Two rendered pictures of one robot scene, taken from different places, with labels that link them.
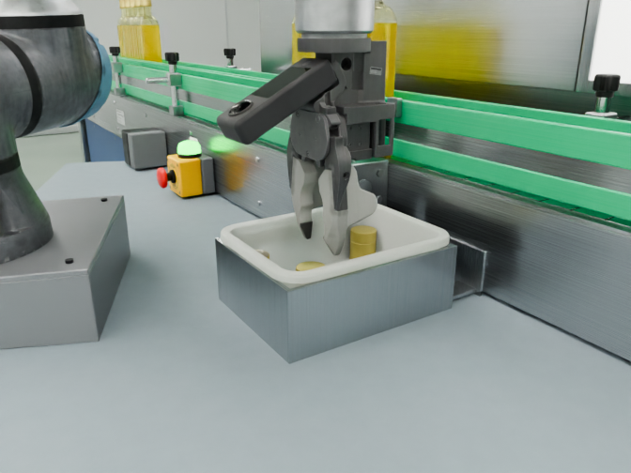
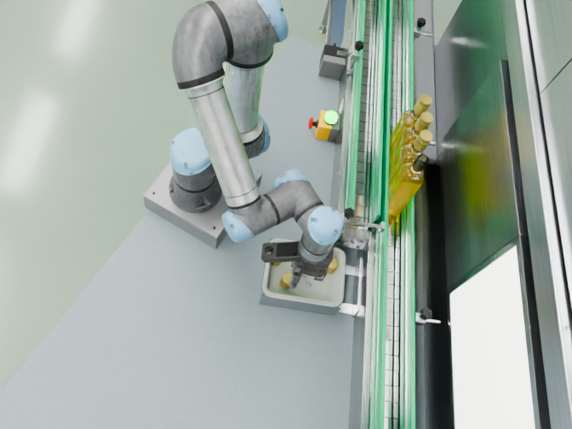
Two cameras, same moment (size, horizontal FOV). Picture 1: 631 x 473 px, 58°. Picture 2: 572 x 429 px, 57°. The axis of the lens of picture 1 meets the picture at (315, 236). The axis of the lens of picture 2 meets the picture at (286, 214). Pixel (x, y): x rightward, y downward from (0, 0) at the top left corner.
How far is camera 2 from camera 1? 1.14 m
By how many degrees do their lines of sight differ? 44
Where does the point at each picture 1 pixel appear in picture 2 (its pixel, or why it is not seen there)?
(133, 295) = not seen: hidden behind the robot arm
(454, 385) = (293, 349)
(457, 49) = (451, 208)
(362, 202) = (305, 284)
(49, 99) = not seen: hidden behind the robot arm
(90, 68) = (256, 151)
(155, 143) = (336, 68)
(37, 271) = (203, 227)
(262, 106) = (271, 259)
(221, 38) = not seen: outside the picture
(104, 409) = (200, 287)
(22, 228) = (206, 203)
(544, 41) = (455, 260)
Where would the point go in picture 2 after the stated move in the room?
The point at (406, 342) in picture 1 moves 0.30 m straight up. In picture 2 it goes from (300, 321) to (323, 286)
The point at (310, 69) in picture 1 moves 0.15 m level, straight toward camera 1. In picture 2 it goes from (295, 256) to (255, 301)
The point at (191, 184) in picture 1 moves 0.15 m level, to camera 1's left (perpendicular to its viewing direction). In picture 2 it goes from (322, 135) to (287, 109)
